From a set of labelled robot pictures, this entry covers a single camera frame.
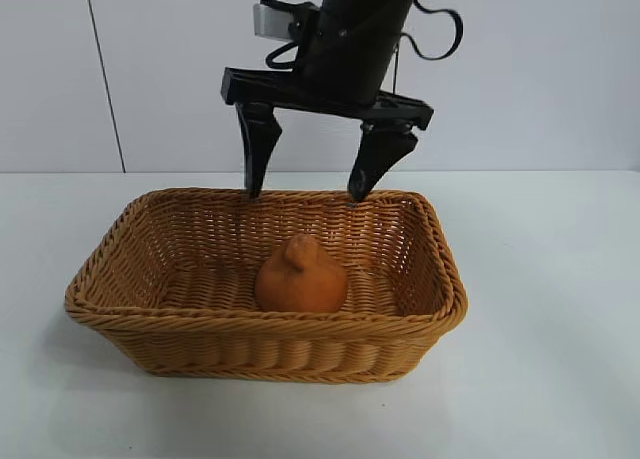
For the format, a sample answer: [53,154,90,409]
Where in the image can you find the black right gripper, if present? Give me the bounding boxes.
[219,1,435,203]

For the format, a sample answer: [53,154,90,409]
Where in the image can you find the orange textured bread lump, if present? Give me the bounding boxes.
[255,233,350,313]

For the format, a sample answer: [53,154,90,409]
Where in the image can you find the woven wicker basket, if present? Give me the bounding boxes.
[64,187,470,384]

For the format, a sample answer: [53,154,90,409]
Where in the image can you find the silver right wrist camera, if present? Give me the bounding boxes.
[252,1,301,43]

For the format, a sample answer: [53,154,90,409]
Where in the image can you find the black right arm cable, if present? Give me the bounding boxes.
[399,0,464,60]

